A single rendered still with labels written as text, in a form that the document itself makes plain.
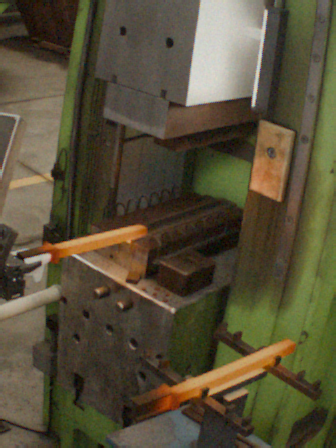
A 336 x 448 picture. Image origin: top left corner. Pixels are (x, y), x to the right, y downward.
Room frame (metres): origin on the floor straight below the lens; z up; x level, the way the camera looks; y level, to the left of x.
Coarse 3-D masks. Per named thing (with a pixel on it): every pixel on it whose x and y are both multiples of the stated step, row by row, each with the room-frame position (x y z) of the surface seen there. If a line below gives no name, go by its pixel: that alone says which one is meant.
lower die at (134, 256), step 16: (144, 208) 2.03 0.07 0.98; (160, 208) 2.04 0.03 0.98; (176, 208) 2.03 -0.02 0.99; (192, 208) 2.03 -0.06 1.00; (224, 208) 2.06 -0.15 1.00; (240, 208) 2.10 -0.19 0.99; (96, 224) 1.88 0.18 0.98; (112, 224) 1.89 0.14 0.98; (128, 224) 1.88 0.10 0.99; (144, 224) 1.88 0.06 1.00; (176, 224) 1.90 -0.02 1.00; (192, 224) 1.94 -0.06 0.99; (208, 224) 1.95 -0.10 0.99; (224, 224) 1.99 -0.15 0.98; (240, 224) 2.05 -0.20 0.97; (144, 240) 1.80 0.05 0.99; (160, 240) 1.81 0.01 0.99; (176, 240) 1.83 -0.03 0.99; (128, 256) 1.78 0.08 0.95; (144, 256) 1.75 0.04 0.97; (144, 272) 1.75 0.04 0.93
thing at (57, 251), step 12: (120, 228) 1.80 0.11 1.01; (132, 228) 1.81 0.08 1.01; (144, 228) 1.83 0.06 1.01; (84, 240) 1.68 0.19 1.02; (96, 240) 1.69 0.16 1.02; (108, 240) 1.73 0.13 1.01; (120, 240) 1.76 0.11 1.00; (24, 252) 1.54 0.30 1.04; (36, 252) 1.55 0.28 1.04; (48, 252) 1.57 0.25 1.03; (60, 252) 1.60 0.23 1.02; (72, 252) 1.63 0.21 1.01
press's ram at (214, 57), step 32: (128, 0) 1.85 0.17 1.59; (160, 0) 1.79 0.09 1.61; (192, 0) 1.73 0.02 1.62; (224, 0) 1.79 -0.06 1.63; (256, 0) 1.89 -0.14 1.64; (128, 32) 1.84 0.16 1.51; (160, 32) 1.78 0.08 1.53; (192, 32) 1.72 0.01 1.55; (224, 32) 1.80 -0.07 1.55; (256, 32) 1.85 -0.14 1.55; (128, 64) 1.83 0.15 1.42; (160, 64) 1.77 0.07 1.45; (192, 64) 1.72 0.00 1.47; (224, 64) 1.81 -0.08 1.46; (256, 64) 1.92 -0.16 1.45; (160, 96) 1.77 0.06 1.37; (192, 96) 1.73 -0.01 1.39; (224, 96) 1.83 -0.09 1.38
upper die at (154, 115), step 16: (112, 96) 1.86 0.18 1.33; (128, 96) 1.82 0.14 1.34; (144, 96) 1.79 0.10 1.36; (112, 112) 1.85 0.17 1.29; (128, 112) 1.82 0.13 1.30; (144, 112) 1.79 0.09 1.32; (160, 112) 1.76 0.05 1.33; (176, 112) 1.77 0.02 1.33; (192, 112) 1.82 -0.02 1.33; (208, 112) 1.87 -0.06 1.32; (224, 112) 1.92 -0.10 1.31; (240, 112) 1.98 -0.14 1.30; (256, 112) 2.04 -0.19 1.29; (144, 128) 1.79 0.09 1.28; (160, 128) 1.76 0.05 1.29; (176, 128) 1.78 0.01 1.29; (192, 128) 1.83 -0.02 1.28; (208, 128) 1.88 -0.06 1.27
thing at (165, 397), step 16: (256, 352) 1.38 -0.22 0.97; (272, 352) 1.39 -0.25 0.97; (288, 352) 1.42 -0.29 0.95; (224, 368) 1.30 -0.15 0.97; (240, 368) 1.31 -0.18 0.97; (256, 368) 1.34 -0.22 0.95; (192, 384) 1.23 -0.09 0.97; (208, 384) 1.25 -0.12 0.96; (144, 400) 1.14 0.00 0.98; (160, 400) 1.17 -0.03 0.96; (176, 400) 1.18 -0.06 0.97; (144, 416) 1.14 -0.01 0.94
